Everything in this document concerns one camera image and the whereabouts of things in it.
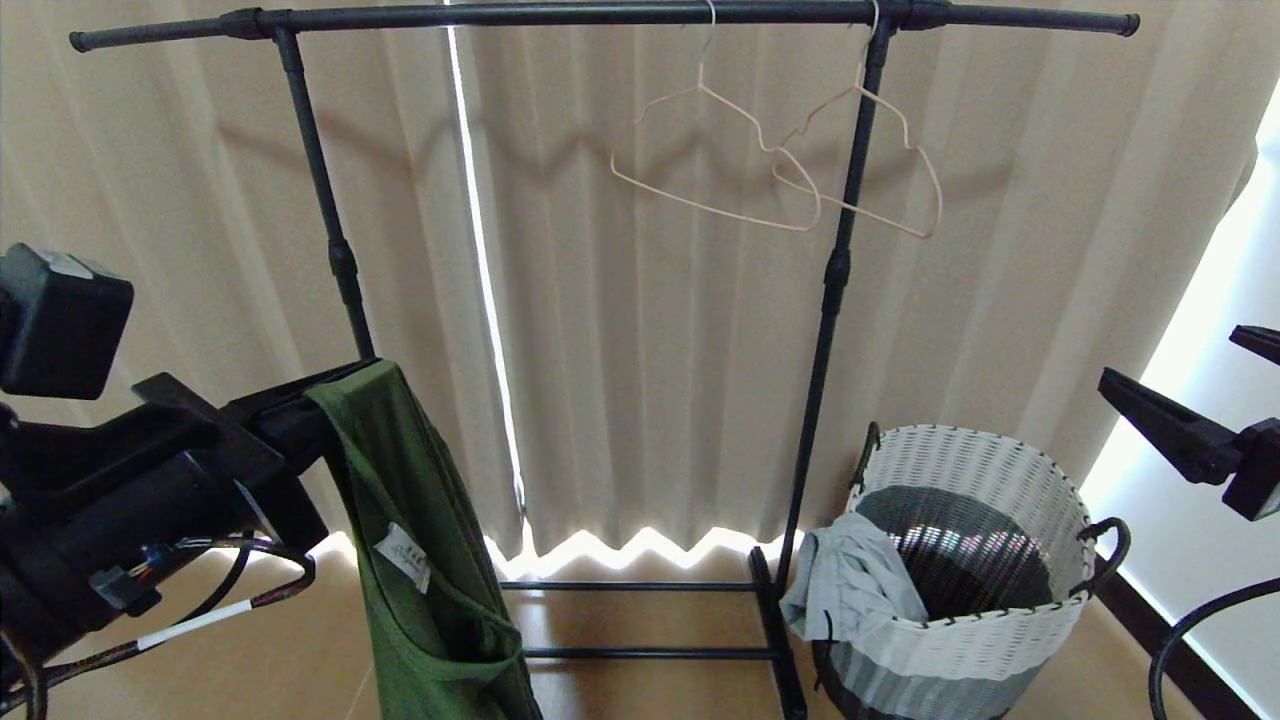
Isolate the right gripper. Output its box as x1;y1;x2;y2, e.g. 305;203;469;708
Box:
1097;324;1280;523

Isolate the black clothes rack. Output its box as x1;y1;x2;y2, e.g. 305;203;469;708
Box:
68;0;1142;720

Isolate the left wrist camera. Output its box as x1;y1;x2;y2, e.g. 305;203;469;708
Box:
0;243;191;476

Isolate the green long-sleeved shirt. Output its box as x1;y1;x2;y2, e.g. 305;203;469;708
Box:
305;358;543;720

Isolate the pale grey garment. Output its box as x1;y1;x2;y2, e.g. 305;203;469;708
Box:
779;511;932;644

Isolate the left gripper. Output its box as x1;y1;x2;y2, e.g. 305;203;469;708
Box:
0;372;331;643

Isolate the pink clothes hanger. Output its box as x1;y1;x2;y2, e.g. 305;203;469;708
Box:
610;0;823;233
772;0;944;240

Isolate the white laundry basket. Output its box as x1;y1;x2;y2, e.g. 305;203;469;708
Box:
812;422;1133;720

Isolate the black cable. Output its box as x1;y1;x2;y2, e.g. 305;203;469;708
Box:
183;540;253;627
1148;577;1280;720

